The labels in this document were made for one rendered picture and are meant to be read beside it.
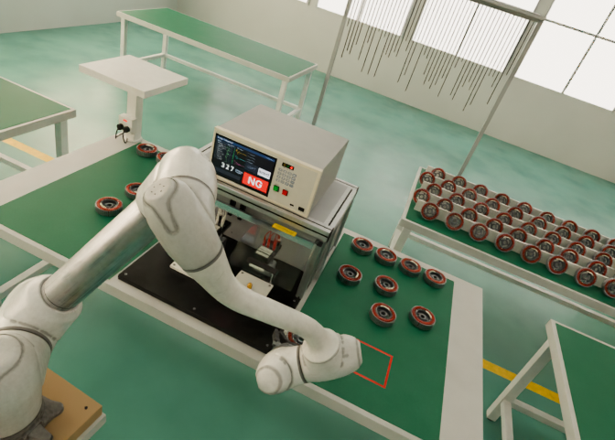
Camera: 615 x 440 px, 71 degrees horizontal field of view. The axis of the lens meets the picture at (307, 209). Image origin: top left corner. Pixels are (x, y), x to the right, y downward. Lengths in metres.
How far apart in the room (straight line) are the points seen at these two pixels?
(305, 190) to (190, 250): 0.78
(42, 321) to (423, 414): 1.22
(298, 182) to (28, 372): 0.97
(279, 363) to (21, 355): 0.60
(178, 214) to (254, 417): 1.64
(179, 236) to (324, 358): 0.51
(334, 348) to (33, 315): 0.76
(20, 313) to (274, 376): 0.65
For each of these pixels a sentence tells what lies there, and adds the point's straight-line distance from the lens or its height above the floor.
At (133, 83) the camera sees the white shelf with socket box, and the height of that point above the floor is 1.20.
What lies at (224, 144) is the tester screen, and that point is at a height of 1.27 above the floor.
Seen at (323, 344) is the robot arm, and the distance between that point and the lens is 1.14.
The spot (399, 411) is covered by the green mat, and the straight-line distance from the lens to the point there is 1.65.
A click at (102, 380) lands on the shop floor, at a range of 2.41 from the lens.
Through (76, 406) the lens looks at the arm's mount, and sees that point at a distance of 1.42.
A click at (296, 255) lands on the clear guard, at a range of 1.51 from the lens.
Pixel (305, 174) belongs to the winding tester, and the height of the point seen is 1.28.
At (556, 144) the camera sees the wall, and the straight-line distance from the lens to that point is 8.09.
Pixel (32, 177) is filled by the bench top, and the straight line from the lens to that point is 2.35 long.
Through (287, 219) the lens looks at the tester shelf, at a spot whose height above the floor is 1.09.
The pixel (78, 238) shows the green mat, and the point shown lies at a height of 0.75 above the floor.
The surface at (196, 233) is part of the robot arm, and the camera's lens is 0.87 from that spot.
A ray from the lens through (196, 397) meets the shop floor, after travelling 2.36.
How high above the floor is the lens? 2.00
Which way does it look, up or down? 32 degrees down
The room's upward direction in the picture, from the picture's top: 18 degrees clockwise
